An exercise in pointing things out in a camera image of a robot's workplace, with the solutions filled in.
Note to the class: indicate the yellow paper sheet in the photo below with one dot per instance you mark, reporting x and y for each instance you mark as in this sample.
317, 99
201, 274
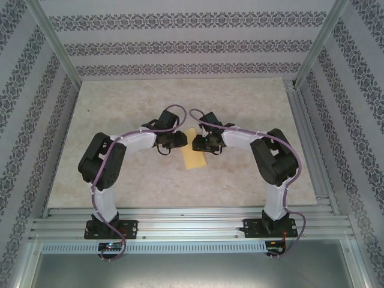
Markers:
195, 160

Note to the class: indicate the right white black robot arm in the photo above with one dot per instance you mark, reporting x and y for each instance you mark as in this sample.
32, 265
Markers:
277, 201

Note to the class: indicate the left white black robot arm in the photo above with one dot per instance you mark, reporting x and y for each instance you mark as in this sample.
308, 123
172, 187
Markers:
108, 201

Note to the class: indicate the grey sheet metal panel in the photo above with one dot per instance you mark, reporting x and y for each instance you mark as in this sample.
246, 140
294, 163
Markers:
192, 270

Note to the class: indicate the aluminium mounting rail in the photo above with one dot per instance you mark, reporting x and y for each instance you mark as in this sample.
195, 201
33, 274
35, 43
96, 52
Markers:
192, 225

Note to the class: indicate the aluminium side rail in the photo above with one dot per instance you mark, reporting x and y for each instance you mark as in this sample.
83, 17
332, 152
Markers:
301, 120

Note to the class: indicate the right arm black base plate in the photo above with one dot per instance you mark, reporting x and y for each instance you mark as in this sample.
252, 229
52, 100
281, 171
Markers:
250, 228

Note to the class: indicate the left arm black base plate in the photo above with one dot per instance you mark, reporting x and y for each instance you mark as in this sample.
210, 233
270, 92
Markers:
132, 229

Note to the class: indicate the aluminium frame post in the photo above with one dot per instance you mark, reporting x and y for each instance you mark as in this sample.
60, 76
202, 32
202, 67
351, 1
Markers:
55, 42
321, 42

